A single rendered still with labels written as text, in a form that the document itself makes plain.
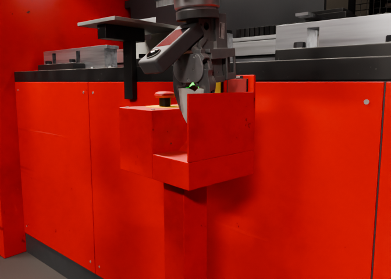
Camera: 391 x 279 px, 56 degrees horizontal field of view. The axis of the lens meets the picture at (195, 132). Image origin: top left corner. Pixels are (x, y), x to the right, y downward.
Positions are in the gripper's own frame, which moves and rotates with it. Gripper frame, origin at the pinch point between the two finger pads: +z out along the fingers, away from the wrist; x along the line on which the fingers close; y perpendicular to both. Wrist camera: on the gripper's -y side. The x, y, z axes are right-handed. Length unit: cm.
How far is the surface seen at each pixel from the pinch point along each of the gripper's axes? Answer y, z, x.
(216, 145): 0.1, 1.6, -4.9
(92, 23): 11, -24, 52
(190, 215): -0.6, 15.6, 2.1
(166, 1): 39, -32, 54
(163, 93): 0.2, -6.4, 8.5
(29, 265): 3, 75, 121
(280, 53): 34.3, -12.5, 6.0
